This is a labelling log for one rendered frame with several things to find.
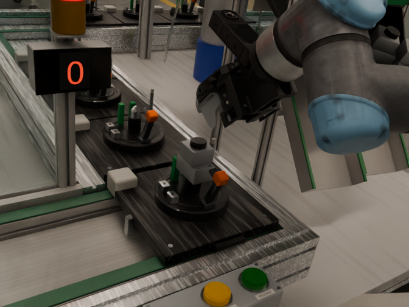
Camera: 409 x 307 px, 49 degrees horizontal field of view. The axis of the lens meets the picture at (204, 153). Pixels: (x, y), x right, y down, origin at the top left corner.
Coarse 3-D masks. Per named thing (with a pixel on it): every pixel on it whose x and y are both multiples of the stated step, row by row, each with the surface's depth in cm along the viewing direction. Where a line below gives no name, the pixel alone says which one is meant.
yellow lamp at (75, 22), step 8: (56, 0) 65; (56, 8) 66; (64, 8) 65; (72, 8) 66; (80, 8) 66; (56, 16) 66; (64, 16) 66; (72, 16) 66; (80, 16) 67; (56, 24) 67; (64, 24) 66; (72, 24) 67; (80, 24) 68; (56, 32) 68; (64, 32) 67; (72, 32) 67; (80, 32) 68
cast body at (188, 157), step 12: (180, 144) 81; (192, 144) 78; (204, 144) 78; (180, 156) 82; (192, 156) 78; (204, 156) 79; (180, 168) 82; (192, 168) 78; (204, 168) 79; (192, 180) 79; (204, 180) 80
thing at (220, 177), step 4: (212, 172) 76; (216, 172) 75; (220, 172) 75; (224, 172) 75; (212, 176) 76; (216, 176) 74; (220, 176) 74; (224, 176) 75; (216, 180) 75; (220, 180) 74; (224, 180) 74; (212, 184) 76; (216, 184) 75; (220, 184) 75; (224, 184) 75; (212, 188) 77; (216, 188) 76; (220, 188) 77; (208, 192) 78; (212, 192) 77; (216, 192) 77; (208, 196) 78; (212, 196) 78; (204, 200) 79; (208, 200) 79; (212, 200) 79
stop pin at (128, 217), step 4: (128, 216) 79; (132, 216) 79; (128, 220) 78; (132, 220) 78; (128, 224) 78; (132, 224) 79; (124, 228) 80; (128, 228) 79; (132, 228) 79; (124, 232) 80; (128, 232) 79; (132, 232) 80; (128, 236) 80
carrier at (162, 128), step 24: (96, 120) 109; (120, 120) 103; (144, 120) 108; (96, 144) 98; (120, 144) 96; (144, 144) 97; (168, 144) 103; (96, 168) 91; (120, 168) 91; (144, 168) 93
